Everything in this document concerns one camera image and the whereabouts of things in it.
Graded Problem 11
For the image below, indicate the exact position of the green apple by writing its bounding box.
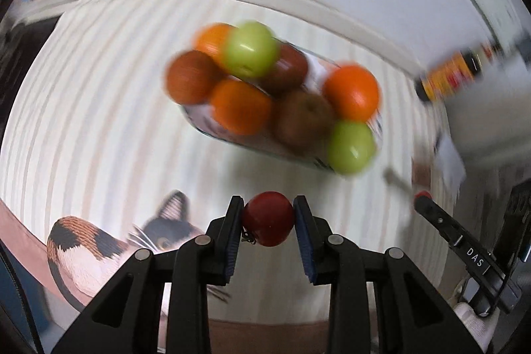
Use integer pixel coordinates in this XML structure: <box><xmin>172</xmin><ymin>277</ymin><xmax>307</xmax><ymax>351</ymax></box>
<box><xmin>327</xmin><ymin>120</ymin><xmax>377</xmax><ymax>175</ymax></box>
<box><xmin>221</xmin><ymin>21</ymin><xmax>280</xmax><ymax>80</ymax></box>

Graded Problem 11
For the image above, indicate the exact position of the red yellow apple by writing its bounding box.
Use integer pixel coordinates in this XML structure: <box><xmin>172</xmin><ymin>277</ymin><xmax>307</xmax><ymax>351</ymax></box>
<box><xmin>271</xmin><ymin>89</ymin><xmax>335</xmax><ymax>154</ymax></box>

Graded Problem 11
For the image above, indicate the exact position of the dark red apple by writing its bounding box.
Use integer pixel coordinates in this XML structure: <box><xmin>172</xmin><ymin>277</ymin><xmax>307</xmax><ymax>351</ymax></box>
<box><xmin>259</xmin><ymin>42</ymin><xmax>309</xmax><ymax>95</ymax></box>

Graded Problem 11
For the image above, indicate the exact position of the orange persimmon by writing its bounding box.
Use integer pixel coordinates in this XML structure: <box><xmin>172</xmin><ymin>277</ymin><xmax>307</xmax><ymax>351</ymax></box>
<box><xmin>193</xmin><ymin>23</ymin><xmax>234</xmax><ymax>68</ymax></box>

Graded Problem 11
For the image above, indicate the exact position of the large orange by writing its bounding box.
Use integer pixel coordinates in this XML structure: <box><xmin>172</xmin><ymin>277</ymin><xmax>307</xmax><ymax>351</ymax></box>
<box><xmin>321</xmin><ymin>64</ymin><xmax>381</xmax><ymax>122</ymax></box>
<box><xmin>210</xmin><ymin>79</ymin><xmax>273</xmax><ymax>136</ymax></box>

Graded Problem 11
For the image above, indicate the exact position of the white floral deer plate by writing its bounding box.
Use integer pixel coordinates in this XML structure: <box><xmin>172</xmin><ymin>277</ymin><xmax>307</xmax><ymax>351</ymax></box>
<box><xmin>183</xmin><ymin>42</ymin><xmax>383</xmax><ymax>174</ymax></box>

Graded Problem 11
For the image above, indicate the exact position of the striped cat print tablecloth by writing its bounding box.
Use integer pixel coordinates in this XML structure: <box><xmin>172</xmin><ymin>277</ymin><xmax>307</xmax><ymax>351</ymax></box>
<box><xmin>0</xmin><ymin>0</ymin><xmax>462</xmax><ymax>354</ymax></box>

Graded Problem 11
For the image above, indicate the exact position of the small brown orange fruit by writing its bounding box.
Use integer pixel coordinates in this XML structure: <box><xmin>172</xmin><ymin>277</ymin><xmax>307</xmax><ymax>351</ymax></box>
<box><xmin>166</xmin><ymin>50</ymin><xmax>226</xmax><ymax>105</ymax></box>

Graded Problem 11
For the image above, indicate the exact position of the brown green life label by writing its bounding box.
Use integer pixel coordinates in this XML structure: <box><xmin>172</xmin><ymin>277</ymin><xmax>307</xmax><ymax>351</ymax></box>
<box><xmin>411</xmin><ymin>158</ymin><xmax>432</xmax><ymax>189</ymax></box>

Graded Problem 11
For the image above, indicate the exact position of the dark soy sauce bottle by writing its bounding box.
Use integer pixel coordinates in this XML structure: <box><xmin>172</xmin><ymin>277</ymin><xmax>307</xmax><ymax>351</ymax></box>
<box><xmin>415</xmin><ymin>42</ymin><xmax>502</xmax><ymax>103</ymax></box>

